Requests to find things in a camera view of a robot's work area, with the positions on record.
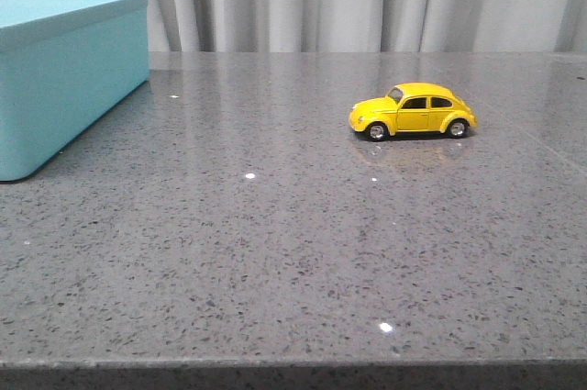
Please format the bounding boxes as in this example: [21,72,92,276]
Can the yellow toy beetle car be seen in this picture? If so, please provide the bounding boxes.
[349,82,478,141]

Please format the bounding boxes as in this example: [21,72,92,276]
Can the light blue storage box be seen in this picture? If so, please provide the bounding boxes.
[1,0,150,182]

